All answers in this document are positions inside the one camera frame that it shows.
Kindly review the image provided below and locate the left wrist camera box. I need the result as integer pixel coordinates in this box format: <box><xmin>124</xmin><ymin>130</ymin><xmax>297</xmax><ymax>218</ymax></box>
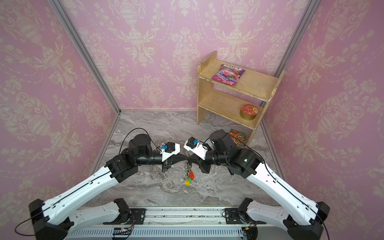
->
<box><xmin>160</xmin><ymin>142</ymin><xmax>181</xmax><ymax>162</ymax></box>

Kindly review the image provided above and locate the aluminium front rail base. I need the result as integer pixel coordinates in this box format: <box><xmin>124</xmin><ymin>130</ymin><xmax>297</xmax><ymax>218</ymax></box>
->
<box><xmin>52</xmin><ymin>205</ymin><xmax>316</xmax><ymax>240</ymax></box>

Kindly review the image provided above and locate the right aluminium corner post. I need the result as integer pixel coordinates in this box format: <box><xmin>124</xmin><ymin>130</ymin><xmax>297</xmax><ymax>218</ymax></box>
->
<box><xmin>275</xmin><ymin>0</ymin><xmax>321</xmax><ymax>77</ymax></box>

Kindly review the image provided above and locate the aluminium corner frame post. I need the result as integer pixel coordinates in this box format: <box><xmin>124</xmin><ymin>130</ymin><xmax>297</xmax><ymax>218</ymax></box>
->
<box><xmin>48</xmin><ymin>0</ymin><xmax>121</xmax><ymax>115</ymax></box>

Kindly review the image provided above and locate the wooden two-tier shelf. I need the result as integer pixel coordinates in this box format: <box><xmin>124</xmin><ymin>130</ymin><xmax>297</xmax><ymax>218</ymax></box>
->
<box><xmin>196</xmin><ymin>50</ymin><xmax>286</xmax><ymax>149</ymax></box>

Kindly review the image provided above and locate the red round tin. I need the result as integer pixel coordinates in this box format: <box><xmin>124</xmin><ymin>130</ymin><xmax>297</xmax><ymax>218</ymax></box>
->
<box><xmin>240</xmin><ymin>104</ymin><xmax>259</xmax><ymax>121</ymax></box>

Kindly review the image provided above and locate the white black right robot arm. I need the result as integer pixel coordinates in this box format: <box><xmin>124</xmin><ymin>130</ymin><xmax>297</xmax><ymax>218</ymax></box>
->
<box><xmin>184</xmin><ymin>130</ymin><xmax>330</xmax><ymax>240</ymax></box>

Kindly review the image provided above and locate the red key tag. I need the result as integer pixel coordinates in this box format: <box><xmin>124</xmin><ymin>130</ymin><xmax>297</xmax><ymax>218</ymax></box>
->
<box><xmin>189</xmin><ymin>171</ymin><xmax>195</xmax><ymax>181</ymax></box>

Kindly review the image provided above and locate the green orange food packet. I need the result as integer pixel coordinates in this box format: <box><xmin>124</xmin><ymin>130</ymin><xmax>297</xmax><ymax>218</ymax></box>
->
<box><xmin>229</xmin><ymin>129</ymin><xmax>247</xmax><ymax>147</ymax></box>

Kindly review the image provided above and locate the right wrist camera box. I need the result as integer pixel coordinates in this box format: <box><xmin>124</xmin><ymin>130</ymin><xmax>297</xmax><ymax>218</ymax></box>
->
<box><xmin>184</xmin><ymin>137</ymin><xmax>209</xmax><ymax>160</ymax></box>

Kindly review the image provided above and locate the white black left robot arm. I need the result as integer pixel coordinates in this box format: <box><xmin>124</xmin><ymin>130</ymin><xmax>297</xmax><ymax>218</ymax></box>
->
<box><xmin>28</xmin><ymin>134</ymin><xmax>188</xmax><ymax>240</ymax></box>

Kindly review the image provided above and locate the pink snack packet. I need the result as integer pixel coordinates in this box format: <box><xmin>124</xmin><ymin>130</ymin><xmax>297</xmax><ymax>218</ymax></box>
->
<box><xmin>211</xmin><ymin>64</ymin><xmax>246</xmax><ymax>86</ymax></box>

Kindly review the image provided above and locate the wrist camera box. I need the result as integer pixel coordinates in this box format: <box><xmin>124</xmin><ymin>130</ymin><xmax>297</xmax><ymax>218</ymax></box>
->
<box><xmin>160</xmin><ymin>142</ymin><xmax>181</xmax><ymax>162</ymax></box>
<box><xmin>184</xmin><ymin>137</ymin><xmax>209</xmax><ymax>160</ymax></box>

